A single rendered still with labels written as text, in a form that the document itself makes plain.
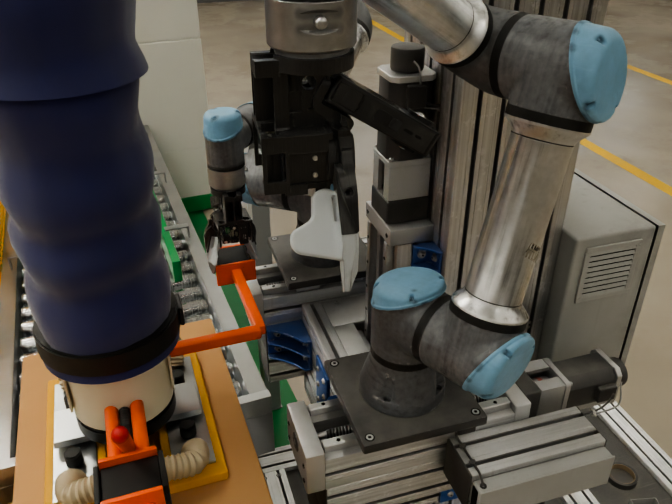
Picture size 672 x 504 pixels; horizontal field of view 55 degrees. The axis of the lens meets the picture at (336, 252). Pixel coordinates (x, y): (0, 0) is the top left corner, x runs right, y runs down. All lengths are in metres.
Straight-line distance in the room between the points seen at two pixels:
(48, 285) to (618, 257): 1.03
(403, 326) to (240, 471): 0.39
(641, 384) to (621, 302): 1.55
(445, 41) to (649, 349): 2.49
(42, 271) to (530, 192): 0.67
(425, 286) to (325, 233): 0.48
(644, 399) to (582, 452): 1.68
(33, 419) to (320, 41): 1.02
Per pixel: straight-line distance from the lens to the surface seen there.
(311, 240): 0.57
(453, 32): 0.88
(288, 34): 0.54
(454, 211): 1.18
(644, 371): 3.08
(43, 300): 1.04
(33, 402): 1.42
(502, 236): 0.92
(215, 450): 1.20
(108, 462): 1.03
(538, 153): 0.90
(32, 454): 1.31
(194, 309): 2.28
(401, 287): 1.03
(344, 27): 0.54
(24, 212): 0.95
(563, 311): 1.39
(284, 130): 0.57
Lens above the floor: 1.84
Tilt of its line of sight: 31 degrees down
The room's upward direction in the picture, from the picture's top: straight up
